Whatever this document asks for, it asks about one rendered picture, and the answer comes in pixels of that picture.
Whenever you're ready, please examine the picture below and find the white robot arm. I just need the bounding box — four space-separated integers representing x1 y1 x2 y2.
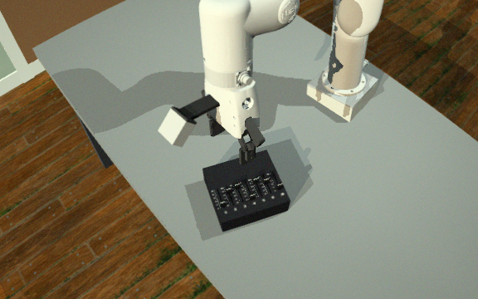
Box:
159 0 384 147

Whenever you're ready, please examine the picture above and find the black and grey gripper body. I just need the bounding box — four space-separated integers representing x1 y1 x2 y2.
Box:
205 77 260 139

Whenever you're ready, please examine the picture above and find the black lighting desk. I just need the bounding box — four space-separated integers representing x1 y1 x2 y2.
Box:
202 150 290 232

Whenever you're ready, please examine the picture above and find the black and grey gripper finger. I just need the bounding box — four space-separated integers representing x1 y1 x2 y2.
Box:
201 90 225 136
238 117 266 165

